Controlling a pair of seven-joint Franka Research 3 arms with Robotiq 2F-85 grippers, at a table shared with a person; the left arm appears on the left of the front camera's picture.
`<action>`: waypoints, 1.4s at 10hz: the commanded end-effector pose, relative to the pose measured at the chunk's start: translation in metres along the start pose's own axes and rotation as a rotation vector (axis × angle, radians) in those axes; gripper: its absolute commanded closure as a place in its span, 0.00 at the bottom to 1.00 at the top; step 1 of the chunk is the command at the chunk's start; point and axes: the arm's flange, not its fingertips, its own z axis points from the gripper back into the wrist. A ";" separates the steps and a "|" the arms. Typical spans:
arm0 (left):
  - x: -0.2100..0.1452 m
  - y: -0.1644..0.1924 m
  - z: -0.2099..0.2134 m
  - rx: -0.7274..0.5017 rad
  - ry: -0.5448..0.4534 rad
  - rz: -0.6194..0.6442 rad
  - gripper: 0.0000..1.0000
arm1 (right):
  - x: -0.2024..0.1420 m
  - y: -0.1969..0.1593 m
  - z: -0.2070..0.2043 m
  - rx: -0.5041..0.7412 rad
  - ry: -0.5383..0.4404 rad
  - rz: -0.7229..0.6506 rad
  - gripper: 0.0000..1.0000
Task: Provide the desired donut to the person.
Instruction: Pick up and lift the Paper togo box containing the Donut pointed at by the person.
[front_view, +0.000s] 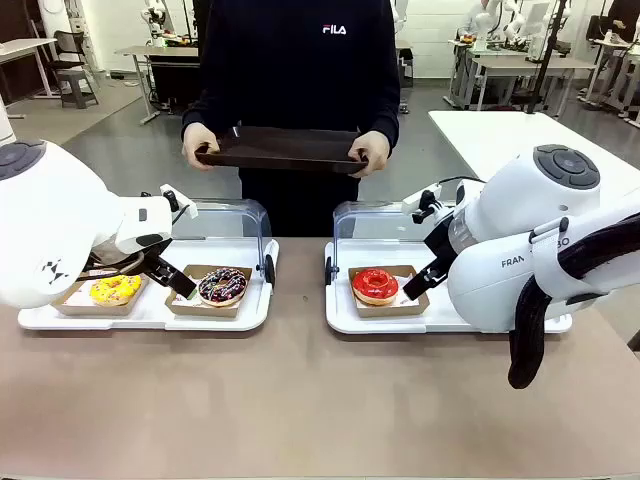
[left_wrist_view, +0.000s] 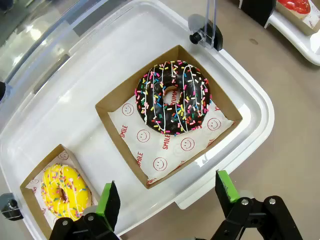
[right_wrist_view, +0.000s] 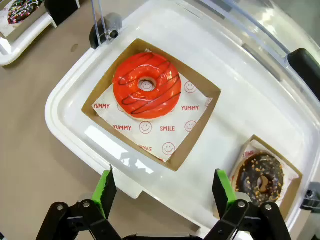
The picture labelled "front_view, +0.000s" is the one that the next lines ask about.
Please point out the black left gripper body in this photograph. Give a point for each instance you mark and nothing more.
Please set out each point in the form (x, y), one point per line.
(152, 250)

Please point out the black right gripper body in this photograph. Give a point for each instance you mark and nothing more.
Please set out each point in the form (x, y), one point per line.
(441, 242)

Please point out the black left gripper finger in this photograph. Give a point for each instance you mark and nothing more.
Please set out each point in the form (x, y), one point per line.
(175, 280)
(117, 269)

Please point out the cardboard donut box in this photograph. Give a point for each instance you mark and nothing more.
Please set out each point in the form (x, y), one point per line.
(200, 310)
(75, 305)
(390, 311)

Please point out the chocolate donut with colourful sprinkles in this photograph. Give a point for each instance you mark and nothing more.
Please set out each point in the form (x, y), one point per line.
(223, 287)

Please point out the dark brown serving tray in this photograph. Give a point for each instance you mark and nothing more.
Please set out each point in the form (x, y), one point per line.
(285, 147)

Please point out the person's left forearm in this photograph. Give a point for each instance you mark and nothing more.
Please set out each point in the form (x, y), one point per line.
(385, 115)

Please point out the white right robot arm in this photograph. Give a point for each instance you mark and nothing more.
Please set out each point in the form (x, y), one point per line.
(500, 210)

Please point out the person's right forearm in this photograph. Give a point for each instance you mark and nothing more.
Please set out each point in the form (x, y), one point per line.
(197, 107)

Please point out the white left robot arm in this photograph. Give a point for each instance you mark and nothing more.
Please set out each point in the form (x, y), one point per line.
(50, 210)

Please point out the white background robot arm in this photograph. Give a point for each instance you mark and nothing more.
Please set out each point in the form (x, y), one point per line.
(487, 22)
(156, 20)

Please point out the yellow sprinkled donut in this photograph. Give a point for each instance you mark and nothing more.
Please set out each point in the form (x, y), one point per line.
(116, 291)

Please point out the red glazed donut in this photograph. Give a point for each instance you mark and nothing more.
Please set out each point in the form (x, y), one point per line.
(375, 286)

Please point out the person in dark sweater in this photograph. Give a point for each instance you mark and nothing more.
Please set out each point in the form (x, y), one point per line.
(300, 75)

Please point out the person's left hand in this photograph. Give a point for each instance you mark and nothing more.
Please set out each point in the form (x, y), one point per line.
(372, 152)

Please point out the person's right hand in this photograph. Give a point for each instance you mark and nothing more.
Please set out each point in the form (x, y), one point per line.
(197, 145)

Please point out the white display tray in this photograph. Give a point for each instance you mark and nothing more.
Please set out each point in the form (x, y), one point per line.
(150, 320)
(340, 315)

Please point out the clear plastic tray lid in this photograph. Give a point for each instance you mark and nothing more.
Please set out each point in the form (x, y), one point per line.
(250, 215)
(360, 220)

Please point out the grey step stool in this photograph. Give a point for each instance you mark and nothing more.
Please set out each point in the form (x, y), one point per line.
(77, 85)

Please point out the long grey background desk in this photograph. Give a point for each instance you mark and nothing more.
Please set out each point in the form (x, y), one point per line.
(525, 65)

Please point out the black tripod stand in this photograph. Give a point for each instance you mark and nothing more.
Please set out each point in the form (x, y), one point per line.
(546, 55)

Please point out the black chair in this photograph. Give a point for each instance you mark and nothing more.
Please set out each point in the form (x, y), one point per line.
(70, 47)

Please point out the white desk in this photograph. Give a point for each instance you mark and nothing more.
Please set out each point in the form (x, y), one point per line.
(25, 47)

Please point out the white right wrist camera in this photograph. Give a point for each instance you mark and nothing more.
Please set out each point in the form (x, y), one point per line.
(422, 197)

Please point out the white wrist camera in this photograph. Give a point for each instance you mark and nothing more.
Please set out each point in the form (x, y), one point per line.
(183, 206)
(422, 197)

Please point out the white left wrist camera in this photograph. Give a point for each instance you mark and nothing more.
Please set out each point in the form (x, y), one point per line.
(183, 206)

